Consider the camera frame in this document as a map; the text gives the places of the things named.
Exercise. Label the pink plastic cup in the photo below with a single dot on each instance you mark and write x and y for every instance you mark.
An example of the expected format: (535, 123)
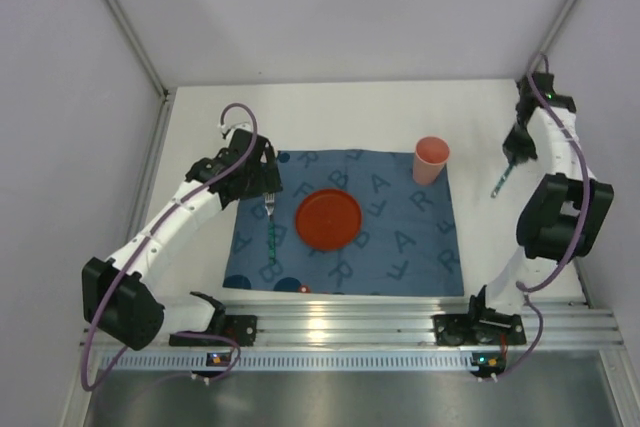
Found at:
(430, 156)

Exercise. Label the left aluminium frame post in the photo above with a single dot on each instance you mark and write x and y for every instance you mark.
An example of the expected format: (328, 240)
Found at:
(135, 45)

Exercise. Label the silver metal spoon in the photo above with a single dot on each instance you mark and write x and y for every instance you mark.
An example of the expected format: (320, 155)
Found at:
(502, 180)

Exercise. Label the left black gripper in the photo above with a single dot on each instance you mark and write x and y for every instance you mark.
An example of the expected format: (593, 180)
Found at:
(267, 182)

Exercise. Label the aluminium mounting rail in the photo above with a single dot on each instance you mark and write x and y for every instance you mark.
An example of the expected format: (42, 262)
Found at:
(338, 322)

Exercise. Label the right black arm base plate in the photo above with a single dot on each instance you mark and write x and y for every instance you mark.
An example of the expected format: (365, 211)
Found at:
(454, 330)

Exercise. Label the green-handled fork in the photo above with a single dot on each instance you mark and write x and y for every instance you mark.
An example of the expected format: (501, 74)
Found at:
(269, 199)

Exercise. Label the right aluminium frame post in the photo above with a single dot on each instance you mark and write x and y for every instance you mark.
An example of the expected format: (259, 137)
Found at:
(550, 37)

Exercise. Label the aluminium frame post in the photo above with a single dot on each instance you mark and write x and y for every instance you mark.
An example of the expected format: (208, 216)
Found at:
(135, 45)
(550, 37)

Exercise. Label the blue letter-print cloth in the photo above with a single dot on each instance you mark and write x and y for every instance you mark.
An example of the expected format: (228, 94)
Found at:
(406, 245)

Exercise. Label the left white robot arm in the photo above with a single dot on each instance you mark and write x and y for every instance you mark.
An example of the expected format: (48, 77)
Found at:
(118, 293)

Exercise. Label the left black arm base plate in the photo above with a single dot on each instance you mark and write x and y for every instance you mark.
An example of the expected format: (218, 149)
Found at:
(241, 329)

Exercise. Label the perforated cable duct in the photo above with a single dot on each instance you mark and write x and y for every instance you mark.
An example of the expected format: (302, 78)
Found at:
(271, 361)

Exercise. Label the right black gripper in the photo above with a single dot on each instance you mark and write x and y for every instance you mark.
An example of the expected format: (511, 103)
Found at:
(518, 150)

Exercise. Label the red plastic plate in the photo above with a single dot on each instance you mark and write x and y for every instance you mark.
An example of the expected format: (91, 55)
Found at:
(328, 219)

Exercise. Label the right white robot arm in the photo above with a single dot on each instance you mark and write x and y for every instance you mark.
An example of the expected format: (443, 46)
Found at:
(562, 218)

